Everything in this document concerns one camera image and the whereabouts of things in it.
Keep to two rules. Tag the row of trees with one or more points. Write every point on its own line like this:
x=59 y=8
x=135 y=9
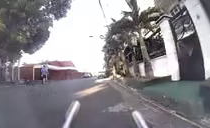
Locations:
x=116 y=40

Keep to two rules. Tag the robot's own part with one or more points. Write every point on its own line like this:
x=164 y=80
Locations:
x=71 y=113
x=139 y=120

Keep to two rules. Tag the large leafy tree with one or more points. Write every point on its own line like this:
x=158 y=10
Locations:
x=19 y=23

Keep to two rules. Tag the white wall with dark fence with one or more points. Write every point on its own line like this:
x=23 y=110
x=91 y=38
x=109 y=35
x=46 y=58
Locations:
x=168 y=43

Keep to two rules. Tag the person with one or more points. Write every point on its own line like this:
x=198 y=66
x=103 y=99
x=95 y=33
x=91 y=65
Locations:
x=43 y=71

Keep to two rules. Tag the palm tree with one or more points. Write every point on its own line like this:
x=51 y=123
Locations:
x=144 y=53

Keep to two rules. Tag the grey asphalt road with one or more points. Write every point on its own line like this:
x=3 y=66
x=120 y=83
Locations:
x=43 y=103

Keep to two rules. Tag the green concrete pavement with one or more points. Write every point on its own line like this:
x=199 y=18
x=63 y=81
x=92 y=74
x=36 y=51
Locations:
x=173 y=91

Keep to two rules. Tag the pale kerb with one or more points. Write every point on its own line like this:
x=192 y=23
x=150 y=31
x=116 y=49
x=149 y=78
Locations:
x=173 y=112

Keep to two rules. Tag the vehicle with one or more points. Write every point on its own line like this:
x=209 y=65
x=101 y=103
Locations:
x=87 y=75

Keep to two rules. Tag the red building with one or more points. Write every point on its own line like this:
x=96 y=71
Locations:
x=61 y=74

